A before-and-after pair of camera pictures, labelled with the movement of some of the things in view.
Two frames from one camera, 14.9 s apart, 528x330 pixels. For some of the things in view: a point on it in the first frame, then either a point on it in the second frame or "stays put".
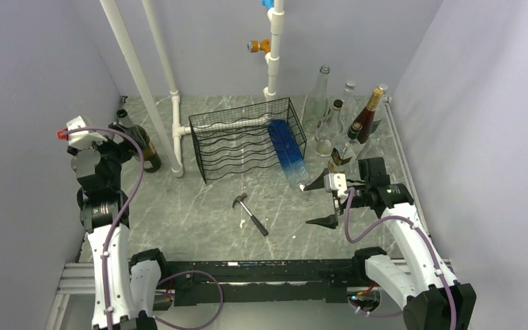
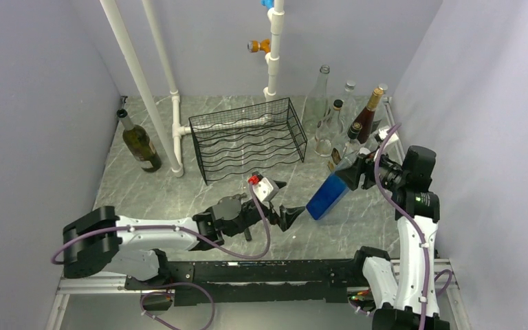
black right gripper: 330,221 to 351,176
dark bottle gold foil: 366,117 stays put
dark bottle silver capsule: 139,137 stays put
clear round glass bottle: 349,109 stays put
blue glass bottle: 288,153 to 333,190
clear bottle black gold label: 315,106 stays put
